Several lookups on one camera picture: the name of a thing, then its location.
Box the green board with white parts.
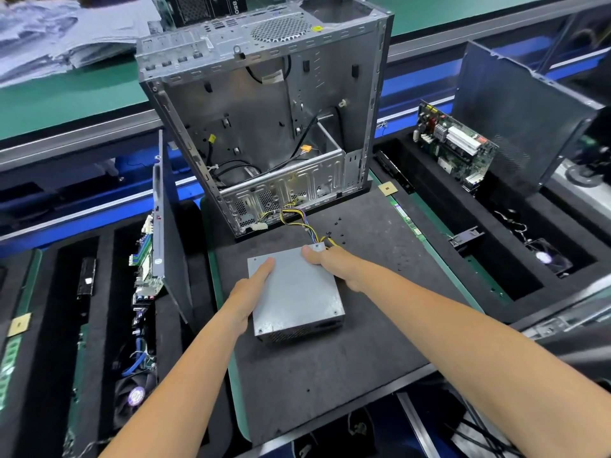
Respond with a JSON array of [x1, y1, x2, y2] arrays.
[[412, 101, 500, 195]]

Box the person's left black shoe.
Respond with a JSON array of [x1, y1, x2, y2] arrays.
[[293, 431, 322, 458]]

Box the scattered small black screws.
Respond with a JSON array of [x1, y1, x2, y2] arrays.
[[319, 218, 351, 242]]

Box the black cardboard box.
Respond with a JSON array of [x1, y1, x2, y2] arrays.
[[157, 0, 250, 29]]

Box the long green memory strip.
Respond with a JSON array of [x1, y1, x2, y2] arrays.
[[60, 318, 94, 458], [0, 246, 46, 413]]

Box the black cooler fan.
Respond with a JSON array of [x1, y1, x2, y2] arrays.
[[111, 371, 160, 418]]

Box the person's right black shoe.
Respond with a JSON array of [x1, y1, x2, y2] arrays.
[[342, 406, 377, 441]]

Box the grey power supply unit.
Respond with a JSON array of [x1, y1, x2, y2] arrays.
[[245, 244, 346, 332]]

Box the black foam tray with recess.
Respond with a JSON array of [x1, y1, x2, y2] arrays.
[[372, 127, 611, 332]]

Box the person's left forearm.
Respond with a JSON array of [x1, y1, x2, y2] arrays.
[[98, 312, 253, 458]]

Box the small black metal bracket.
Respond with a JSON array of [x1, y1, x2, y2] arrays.
[[447, 225, 487, 251]]

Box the black foam tray with slots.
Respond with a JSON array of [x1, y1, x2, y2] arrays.
[[0, 212, 236, 458]]

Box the person's black shoe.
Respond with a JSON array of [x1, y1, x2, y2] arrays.
[[293, 431, 322, 458], [342, 406, 377, 441]]

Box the person's right forearm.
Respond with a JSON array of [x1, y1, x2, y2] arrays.
[[356, 265, 611, 458]]

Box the stack of grey paper sheets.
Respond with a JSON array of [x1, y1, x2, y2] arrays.
[[0, 0, 166, 90]]

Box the blue data cables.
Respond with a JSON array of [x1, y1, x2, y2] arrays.
[[118, 335, 153, 375]]

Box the large black metal panel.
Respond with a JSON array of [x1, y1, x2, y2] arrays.
[[451, 39, 605, 203]]

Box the green motherboard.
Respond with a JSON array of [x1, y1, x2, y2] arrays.
[[128, 211, 166, 302]]

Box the person's left hand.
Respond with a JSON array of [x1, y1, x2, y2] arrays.
[[220, 256, 279, 332]]

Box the green conveyor belt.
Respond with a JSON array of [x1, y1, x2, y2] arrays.
[[0, 0, 611, 146]]

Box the person's right hand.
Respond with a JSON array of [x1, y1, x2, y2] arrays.
[[300, 240, 380, 295]]

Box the black foam work mat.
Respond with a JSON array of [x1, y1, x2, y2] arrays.
[[199, 170, 489, 447]]

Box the dark grey case side panel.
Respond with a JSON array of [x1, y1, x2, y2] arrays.
[[150, 127, 196, 327]]

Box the silver metal computer case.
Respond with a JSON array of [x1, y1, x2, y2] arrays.
[[134, 0, 395, 240]]

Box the small black rectangular component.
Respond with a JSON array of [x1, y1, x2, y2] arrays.
[[75, 256, 99, 300]]

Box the grey metal conveyor rail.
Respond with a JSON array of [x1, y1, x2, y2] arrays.
[[0, 0, 611, 174]]

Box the grey round metal part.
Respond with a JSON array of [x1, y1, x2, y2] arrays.
[[564, 156, 605, 188]]

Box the small black lit fan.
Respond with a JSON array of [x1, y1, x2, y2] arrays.
[[524, 235, 577, 279]]

